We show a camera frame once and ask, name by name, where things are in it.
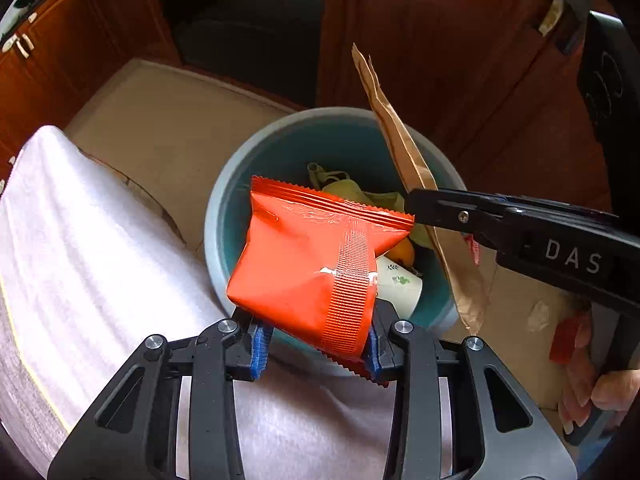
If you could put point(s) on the small orange fruit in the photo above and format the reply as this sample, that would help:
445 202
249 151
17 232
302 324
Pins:
404 254

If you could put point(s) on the person's right hand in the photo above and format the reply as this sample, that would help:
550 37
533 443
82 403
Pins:
580 375

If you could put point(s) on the purple wood-print tablecloth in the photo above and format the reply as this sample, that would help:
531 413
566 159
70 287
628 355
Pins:
25 385

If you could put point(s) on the white paper scrap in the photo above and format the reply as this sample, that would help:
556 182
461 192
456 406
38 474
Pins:
539 316

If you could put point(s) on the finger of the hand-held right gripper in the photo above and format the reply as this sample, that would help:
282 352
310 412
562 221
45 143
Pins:
560 215
450 212

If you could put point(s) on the red plastic piece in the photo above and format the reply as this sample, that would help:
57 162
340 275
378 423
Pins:
562 345

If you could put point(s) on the teal plastic bin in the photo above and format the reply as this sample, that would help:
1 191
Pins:
232 230

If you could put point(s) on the white towel cloth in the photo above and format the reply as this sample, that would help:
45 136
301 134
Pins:
100 240

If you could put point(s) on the yellow fruit peel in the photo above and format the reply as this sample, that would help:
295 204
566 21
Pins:
345 190

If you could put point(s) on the wooden drawer cabinet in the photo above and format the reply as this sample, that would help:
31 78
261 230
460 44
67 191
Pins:
75 50

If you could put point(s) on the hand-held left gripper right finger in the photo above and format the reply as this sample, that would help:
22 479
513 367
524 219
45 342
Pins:
374 360

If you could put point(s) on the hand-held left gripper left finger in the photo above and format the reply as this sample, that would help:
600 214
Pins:
260 355

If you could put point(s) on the white paper cup green print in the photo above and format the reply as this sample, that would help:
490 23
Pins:
400 285

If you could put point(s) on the brown paper bag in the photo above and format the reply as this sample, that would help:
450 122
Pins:
400 135

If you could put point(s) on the wooden door cabinet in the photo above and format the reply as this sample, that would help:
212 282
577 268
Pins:
450 35

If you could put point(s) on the red snack packet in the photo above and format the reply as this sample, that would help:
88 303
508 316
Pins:
300 260

